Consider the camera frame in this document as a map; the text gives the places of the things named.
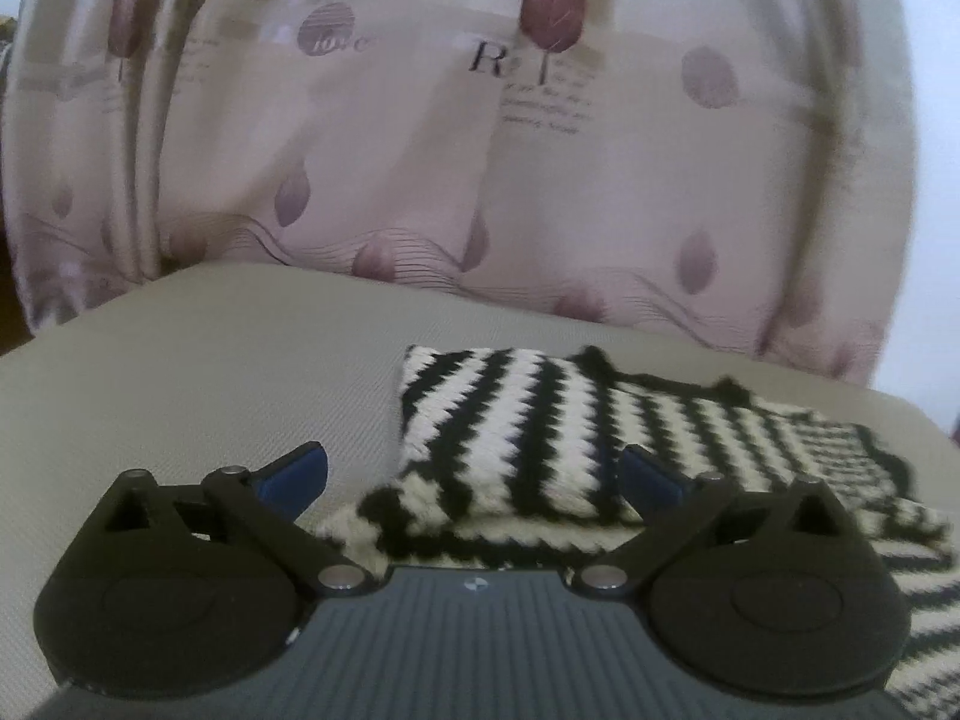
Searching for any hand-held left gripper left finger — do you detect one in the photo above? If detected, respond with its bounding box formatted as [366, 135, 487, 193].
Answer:
[73, 441, 367, 598]

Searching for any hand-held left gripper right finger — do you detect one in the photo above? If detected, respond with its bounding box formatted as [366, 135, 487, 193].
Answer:
[574, 444, 871, 598]

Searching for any black white striped knitted garment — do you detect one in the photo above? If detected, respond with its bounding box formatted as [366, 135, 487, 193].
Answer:
[311, 343, 950, 720]

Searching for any pink leaf print curtain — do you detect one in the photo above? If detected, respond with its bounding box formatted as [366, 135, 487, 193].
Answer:
[0, 0, 925, 385]

